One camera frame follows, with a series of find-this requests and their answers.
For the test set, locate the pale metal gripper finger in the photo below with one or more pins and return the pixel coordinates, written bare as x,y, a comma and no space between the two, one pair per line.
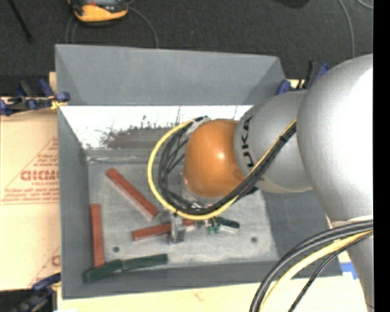
181,234
172,236

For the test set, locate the red-brown flat block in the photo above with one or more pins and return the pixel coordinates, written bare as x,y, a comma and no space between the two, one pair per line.
97,236
131,193
149,231

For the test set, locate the dark green flat block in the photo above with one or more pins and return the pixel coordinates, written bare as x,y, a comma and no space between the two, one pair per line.
102,271
146,260

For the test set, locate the brown cardboard board, red print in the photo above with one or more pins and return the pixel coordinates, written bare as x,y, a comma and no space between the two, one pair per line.
26,226

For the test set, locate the grey metal bin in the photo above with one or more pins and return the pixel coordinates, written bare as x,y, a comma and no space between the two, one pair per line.
123,80

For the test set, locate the black cylinder on white bracket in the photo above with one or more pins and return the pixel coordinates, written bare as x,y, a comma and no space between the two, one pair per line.
229,223

